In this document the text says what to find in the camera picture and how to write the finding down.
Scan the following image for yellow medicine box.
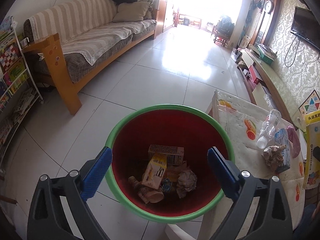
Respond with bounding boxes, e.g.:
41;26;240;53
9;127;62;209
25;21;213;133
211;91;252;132
303;110;320;190

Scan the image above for brown paper wrapper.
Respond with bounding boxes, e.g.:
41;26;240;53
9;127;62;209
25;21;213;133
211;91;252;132
261;145;286;172

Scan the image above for blue toothpaste box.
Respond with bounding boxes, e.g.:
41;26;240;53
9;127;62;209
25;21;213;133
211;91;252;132
274;128;291;173

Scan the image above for pink plastic bag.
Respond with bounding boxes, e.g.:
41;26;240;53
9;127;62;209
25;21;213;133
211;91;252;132
286;125;301;158

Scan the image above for clear plastic bottle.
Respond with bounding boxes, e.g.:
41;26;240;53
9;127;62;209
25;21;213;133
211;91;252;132
257;109;281;150

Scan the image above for silver foil wrapper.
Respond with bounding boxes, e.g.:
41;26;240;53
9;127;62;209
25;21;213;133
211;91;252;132
176;169;197;198

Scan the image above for yellow drink carton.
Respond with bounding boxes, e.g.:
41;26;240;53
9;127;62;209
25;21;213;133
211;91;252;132
142;153;167;190

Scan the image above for white blue milk carton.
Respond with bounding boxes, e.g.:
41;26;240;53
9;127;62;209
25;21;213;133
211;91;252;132
148;145;184;166

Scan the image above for green red trash bin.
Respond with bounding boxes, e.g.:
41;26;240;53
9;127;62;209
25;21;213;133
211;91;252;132
105;104;235;224

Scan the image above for fruit print tablecloth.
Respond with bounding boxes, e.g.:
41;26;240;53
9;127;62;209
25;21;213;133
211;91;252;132
197;89;305;239

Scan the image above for chinese checkers board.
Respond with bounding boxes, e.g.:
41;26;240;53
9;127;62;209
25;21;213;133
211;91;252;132
299;90;320;119

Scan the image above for book rack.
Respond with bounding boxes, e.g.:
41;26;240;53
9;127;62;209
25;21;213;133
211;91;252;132
1;16;43;161

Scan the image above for long tv cabinet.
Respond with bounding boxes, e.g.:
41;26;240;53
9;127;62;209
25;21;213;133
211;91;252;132
231;48;305;130

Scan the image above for green box on cabinet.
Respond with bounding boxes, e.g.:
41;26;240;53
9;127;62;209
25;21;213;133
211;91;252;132
258;50;275;65

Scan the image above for striped wooden sofa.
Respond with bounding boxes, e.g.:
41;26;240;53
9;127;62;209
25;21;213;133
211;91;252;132
23;0;157;115

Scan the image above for wooden chair with clothes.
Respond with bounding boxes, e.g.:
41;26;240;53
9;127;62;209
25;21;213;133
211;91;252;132
212;16;235;47

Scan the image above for wooden table far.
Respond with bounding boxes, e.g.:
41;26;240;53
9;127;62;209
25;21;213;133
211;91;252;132
178;14;202;29

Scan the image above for beige cushion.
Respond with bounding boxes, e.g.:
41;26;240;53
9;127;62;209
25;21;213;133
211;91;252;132
112;2;149;22

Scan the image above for wall mounted television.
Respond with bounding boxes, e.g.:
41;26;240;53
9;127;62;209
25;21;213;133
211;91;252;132
290;7;320;50

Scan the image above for wall clock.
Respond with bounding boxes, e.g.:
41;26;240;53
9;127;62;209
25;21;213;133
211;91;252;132
264;0;273;14

